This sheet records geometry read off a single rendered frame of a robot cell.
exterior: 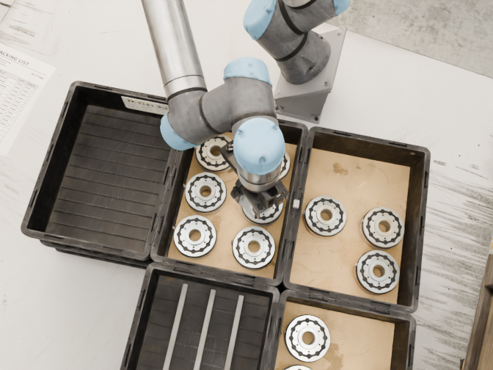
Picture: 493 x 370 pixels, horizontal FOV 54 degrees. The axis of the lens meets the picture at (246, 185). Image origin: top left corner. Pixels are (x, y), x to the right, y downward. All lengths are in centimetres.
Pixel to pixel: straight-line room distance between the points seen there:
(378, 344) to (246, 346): 30
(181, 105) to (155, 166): 45
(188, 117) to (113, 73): 75
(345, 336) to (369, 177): 40
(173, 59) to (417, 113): 89
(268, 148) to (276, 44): 59
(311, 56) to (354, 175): 33
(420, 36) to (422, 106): 107
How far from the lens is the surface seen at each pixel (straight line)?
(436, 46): 262
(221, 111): 80
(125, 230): 124
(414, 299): 115
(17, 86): 163
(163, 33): 90
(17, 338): 142
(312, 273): 121
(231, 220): 121
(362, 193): 128
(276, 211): 120
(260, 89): 77
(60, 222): 129
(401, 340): 118
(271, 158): 71
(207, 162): 123
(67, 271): 139
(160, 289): 120
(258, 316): 118
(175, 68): 87
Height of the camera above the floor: 201
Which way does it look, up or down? 72 degrees down
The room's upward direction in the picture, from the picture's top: 5 degrees clockwise
